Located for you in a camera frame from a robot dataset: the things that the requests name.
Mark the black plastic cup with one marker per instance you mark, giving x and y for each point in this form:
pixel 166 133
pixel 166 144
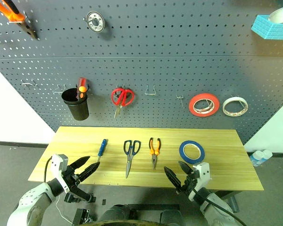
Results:
pixel 79 110

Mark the single-prong metal pegboard hook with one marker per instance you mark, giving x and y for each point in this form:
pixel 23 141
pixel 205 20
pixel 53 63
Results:
pixel 180 97

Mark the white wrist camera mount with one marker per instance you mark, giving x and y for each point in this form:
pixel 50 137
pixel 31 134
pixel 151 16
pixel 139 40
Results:
pixel 56 164
pixel 202 171

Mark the round metal bearing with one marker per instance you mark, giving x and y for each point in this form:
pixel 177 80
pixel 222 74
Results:
pixel 101 26

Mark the white plastic bottle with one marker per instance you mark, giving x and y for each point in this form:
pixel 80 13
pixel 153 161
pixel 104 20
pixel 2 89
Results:
pixel 267 155
pixel 257 159

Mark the white tape roll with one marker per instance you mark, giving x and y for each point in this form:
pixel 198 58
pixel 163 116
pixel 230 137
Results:
pixel 235 98

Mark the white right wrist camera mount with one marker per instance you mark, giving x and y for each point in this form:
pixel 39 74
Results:
pixel 202 171

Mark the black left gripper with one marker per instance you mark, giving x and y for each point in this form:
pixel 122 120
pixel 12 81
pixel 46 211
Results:
pixel 72 179

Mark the blue tape roll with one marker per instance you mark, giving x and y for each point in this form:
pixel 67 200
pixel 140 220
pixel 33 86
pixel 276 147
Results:
pixel 202 153

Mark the red tape roll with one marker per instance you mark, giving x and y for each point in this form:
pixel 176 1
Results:
pixel 191 106

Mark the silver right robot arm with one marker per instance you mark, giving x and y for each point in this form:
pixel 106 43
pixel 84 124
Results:
pixel 214 216

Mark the grey perforated pegboard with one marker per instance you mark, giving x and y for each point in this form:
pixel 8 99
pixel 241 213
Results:
pixel 155 47

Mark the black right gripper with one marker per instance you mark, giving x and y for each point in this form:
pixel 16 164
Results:
pixel 191 182

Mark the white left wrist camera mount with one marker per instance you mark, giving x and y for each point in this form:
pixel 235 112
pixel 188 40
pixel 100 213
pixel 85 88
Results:
pixel 56 164

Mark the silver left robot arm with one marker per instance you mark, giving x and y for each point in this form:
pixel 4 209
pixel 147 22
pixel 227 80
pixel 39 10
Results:
pixel 30 204

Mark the light blue ribbed box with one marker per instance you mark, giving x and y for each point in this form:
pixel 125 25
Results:
pixel 271 30

